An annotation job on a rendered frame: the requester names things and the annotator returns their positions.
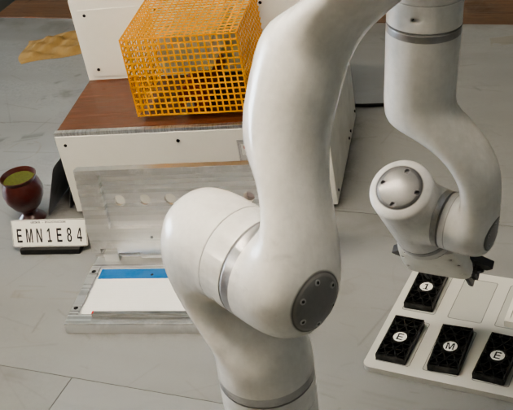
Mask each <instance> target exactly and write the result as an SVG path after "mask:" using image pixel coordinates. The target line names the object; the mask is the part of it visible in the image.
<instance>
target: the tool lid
mask: <svg viewBox="0 0 513 410"><path fill-rule="evenodd" d="M73 175H74V178H75V182H76V185H77V192H78V195H79V199H80V202H81V209H82V212H83V216H84V219H85V226H86V229H87V233H88V236H89V240H90V246H91V250H92V253H102V252H103V250H104V249H117V251H118V253H139V252H140V253H141V257H142V258H162V256H161V250H160V234H161V229H162V224H163V222H164V218H165V216H166V214H167V212H168V211H169V209H170V208H171V207H172V206H173V205H174V204H175V203H176V202H174V203H170V202H169V201H167V199H166V198H165V195H166V194H173V195H174V196H175V198H176V201H178V200H179V199H180V198H181V197H182V196H183V195H185V194H187V193H189V192H191V191H192V190H197V189H200V188H205V187H213V188H219V189H223V190H228V191H230V192H232V193H235V194H237V195H239V196H241V197H243V198H244V196H243V193H244V192H246V191H250V192H252V193H253V194H254V196H255V198H254V199H253V200H249V201H251V202H252V203H255V204H256V205H257V206H260V203H259V198H258V193H257V187H256V183H255V180H254V177H253V174H252V170H251V168H250V165H249V162H248V160H244V161H222V162H201V163H179V164H137V165H116V166H94V167H76V168H75V169H74V170H73ZM142 194H145V195H147V196H148V197H149V198H150V200H151V201H150V202H149V203H144V202H142V201H141V199H140V195H142ZM117 195H120V196H122V197H124V199H125V203H124V204H119V203H118V202H117V201H116V200H115V197H116V196H117Z"/></svg>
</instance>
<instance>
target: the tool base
mask: <svg viewBox="0 0 513 410"><path fill-rule="evenodd" d="M95 256H96V257H98V258H97V259H96V261H95V263H94V264H93V266H92V268H91V270H90V272H89V274H88V276H87V278H86V280H85V282H84V284H83V286H82V288H81V290H80V292H79V294H78V296H77V298H76V300H75V302H74V304H73V306H72V308H71V310H70V312H69V314H68V316H67V318H66V320H65V322H64V326H65V329H66V331H67V333H75V334H199V333H200V332H199V331H198V330H197V328H196V327H195V325H194V323H193V322H192V320H191V318H190V317H92V316H91V315H82V314H81V310H82V308H83V307H84V305H85V303H86V300H87V299H88V297H89V294H90V292H91V290H92V288H93V286H94V284H95V282H96V280H97V278H98V276H99V273H100V271H101V270H102V269H105V268H164V264H163V260H162V258H142V257H141V253H140V252H139V253H118V251H117V249H106V250H105V252H104V253H95ZM93 270H96V272H95V273H92V271H93ZM74 307H78V309H76V310H75V309H73V308H74Z"/></svg>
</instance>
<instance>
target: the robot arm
mask: <svg viewBox="0 0 513 410"><path fill-rule="evenodd" d="M463 10H464V0H301V1H300V2H298V3H297V4H296V5H294V6H293V7H291V8H289V9H287V10H286V11H285V12H283V13H282V14H280V15H278V16H276V17H275V18H274V19H273V20H272V21H270V22H269V24H268V25H267V26H266V28H265V29H264V31H263V33H262V34H261V37H260V38H259V41H258V43H257V45H256V50H255V54H254V57H253V61H252V66H251V71H250V74H249V78H248V85H247V89H246V94H245V99H244V105H243V143H244V147H245V151H246V155H247V158H248V162H249V165H250V168H251V170H252V174H253V177H254V180H255V183H256V189H257V193H258V198H259V203H260V206H257V205H256V204H255V203H252V202H251V201H249V200H247V199H245V198H243V197H241V196H239V195H237V194H235V193H232V192H230V191H228V190H223V189H219V188H213V187H205V188H200V189H197V190H192V191H191V192H189V193H187V194H185V195H183V196H182V197H181V198H180V199H179V200H178V201H176V203H175V204H174V205H173V206H172V207H171V208H170V209H169V211H168V212H167V214H166V216H165V218H164V222H163V224H162V229H161V234H160V250H161V256H162V260H163V264H164V269H165V271H166V273H167V276H168V279H169V281H170V283H171V285H172V287H173V290H174V291H175V293H176V295H177V297H178V299H179V300H180V302H181V304H182V306H183V307H184V309H185V310H186V313H187V314H188V316H189V317H190V318H191V320H192V322H193V323H194V325H195V327H196V328H197V330H198V331H199V333H200V334H201V336H202V337H203V339H204V341H205V342H206V343H207V344H208V346H209V348H210V350H211V352H212V353H213V355H214V358H215V361H216V366H217V375H218V379H219V384H220V389H221V397H222V402H223V406H224V410H319V407H318V392H317V383H316V375H315V367H314V354H313V348H312V344H311V341H310V337H309V333H311V332H312V331H314V330H315V329H316V328H317V327H319V326H320V325H321V324H322V323H323V322H324V321H325V320H326V318H327V317H328V315H329V314H330V313H331V310H332V308H333V307H334V304H335V301H336V300H337V297H338V293H339V290H340V281H341V256H340V241H339V234H338V229H337V223H336V218H335V208H334V203H333V198H332V192H331V182H330V144H331V132H332V128H333V123H334V119H335V113H336V109H337V106H338V102H339V100H340V94H341V90H342V87H343V84H344V78H345V76H346V72H347V70H348V67H349V63H350V60H351V58H352V56H353V53H354V51H355V50H356V48H357V46H358V44H359V43H360V41H361V40H362V39H363V37H364V36H365V35H366V33H367V32H368V31H369V30H370V28H371V27H372V26H373V25H374V24H375V23H376V22H377V21H378V20H380V19H381V18H382V17H383V16H384V15H385V14H386V30H385V64H384V110H385V115H386V117H387V119H388V121H389V123H390V124H391V125H392V126H393V127H394V128H396V129H397V130H399V131H400V132H402V133H404V134H405V135H406V136H408V137H410V138H412V139H414V140H415V141H416V142H418V143H419V144H421V145H422V146H424V147H425V148H427V149H428V150H430V151H431V152H432V153H433V154H434V155H435V156H436V157H437V158H438V159H439V160H440V161H441V162H442V163H443V164H444V165H445V166H446V167H447V168H448V169H449V171H450V172H451V174H452V176H453V178H454V179H455V181H456V184H457V186H458V190H459V193H458V192H455V191H452V190H449V189H446V188H445V187H443V186H441V185H439V184H437V183H436V182H435V181H434V180H433V178H432V175H431V174H430V172H429V171H428V170H427V169H426V168H425V167H424V166H423V165H422V164H419V163H416V162H414V161H410V160H399V161H395V162H392V163H390V164H388V165H386V166H385V167H383V168H382V169H380V170H379V171H378V172H377V174H376V175H375V177H374V179H373V180H372V182H371V184H370V202H371V205H372V207H373V208H374V209H375V211H376V212H377V214H378V215H379V217H380V219H381V220H382V221H383V222H384V224H385V225H386V227H387V228H388V230H389V232H390V233H391V234H392V236H393V237H394V238H395V240H396V241H397V244H396V245H393V249H392V253H393V254H395V255H399V256H400V257H401V259H402V261H403V262H404V264H405V265H406V267H407V268H408V269H410V270H413V271H415V272H419V273H423V274H424V276H425V277H426V278H427V279H432V275H437V276H443V277H452V278H457V279H465V280H466V281H467V284H468V285H469V286H474V282H475V280H477V281H478V279H479V275H480V273H483V272H484V270H486V271H487V270H491V269H493V265H494V261H493V260H490V259H488V258H486V257H484V256H482V255H484V254H486V253H487V252H488V251H489V250H490V249H491V247H492V246H493V244H494V241H495V239H496V237H497V233H498V225H499V222H500V211H501V202H502V176H501V171H500V167H499V163H498V159H497V157H496V155H495V153H494V151H493V148H492V147H491V145H490V143H489V141H488V140H487V138H486V136H485V135H484V134H483V133H482V132H481V131H480V129H479V128H478V127H477V125H476V124H475V123H474V122H473V121H472V120H471V119H470V118H469V116H468V115H467V114H466V113H465V112H464V111H463V110H462V109H461V107H460V106H459V105H458V103H457V99H456V91H457V81H458V65H459V55H460V47H461V39H462V29H463Z"/></svg>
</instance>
